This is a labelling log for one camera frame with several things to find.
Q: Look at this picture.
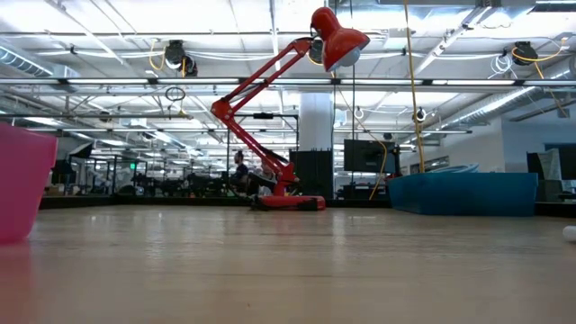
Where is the person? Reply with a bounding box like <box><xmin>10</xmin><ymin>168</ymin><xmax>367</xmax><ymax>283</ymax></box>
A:
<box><xmin>256</xmin><ymin>162</ymin><xmax>278</xmax><ymax>197</ymax></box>
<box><xmin>231</xmin><ymin>149</ymin><xmax>250</xmax><ymax>193</ymax></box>

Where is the black cabinet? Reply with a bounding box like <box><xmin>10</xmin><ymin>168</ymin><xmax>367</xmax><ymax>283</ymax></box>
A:
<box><xmin>288</xmin><ymin>148</ymin><xmax>336</xmax><ymax>200</ymax></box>

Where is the white building column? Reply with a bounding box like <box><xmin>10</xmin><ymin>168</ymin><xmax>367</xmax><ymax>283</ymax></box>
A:
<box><xmin>298</xmin><ymin>92</ymin><xmax>335</xmax><ymax>152</ymax></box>

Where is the red desk lamp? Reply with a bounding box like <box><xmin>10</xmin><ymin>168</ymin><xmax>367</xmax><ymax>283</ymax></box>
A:
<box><xmin>210</xmin><ymin>5</ymin><xmax>372</xmax><ymax>212</ymax></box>

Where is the blue plastic bin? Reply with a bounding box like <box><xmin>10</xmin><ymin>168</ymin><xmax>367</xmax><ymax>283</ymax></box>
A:
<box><xmin>387</xmin><ymin>172</ymin><xmax>539</xmax><ymax>218</ymax></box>

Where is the pink plastic bin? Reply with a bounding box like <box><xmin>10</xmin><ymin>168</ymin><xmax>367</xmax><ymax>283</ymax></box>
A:
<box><xmin>0</xmin><ymin>121</ymin><xmax>59</xmax><ymax>245</ymax></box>

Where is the black background rig frame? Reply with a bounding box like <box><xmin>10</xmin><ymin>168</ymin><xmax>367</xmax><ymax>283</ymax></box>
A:
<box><xmin>226</xmin><ymin>111</ymin><xmax>301</xmax><ymax>199</ymax></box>

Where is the black wall screen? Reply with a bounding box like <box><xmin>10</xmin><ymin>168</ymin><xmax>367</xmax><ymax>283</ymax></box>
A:
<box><xmin>343</xmin><ymin>138</ymin><xmax>397</xmax><ymax>174</ymax></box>

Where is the black aluminium table frame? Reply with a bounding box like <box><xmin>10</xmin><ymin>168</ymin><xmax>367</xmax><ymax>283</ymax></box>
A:
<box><xmin>39</xmin><ymin>193</ymin><xmax>576</xmax><ymax>218</ymax></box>

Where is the yellow hanging cable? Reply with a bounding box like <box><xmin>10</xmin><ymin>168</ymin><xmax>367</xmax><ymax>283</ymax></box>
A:
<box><xmin>402</xmin><ymin>0</ymin><xmax>427</xmax><ymax>174</ymax></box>

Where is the black ceiling cable reel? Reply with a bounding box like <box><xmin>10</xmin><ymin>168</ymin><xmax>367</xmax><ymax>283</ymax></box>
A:
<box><xmin>163</xmin><ymin>39</ymin><xmax>199</xmax><ymax>77</ymax></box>
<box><xmin>511</xmin><ymin>40</ymin><xmax>535</xmax><ymax>67</ymax></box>

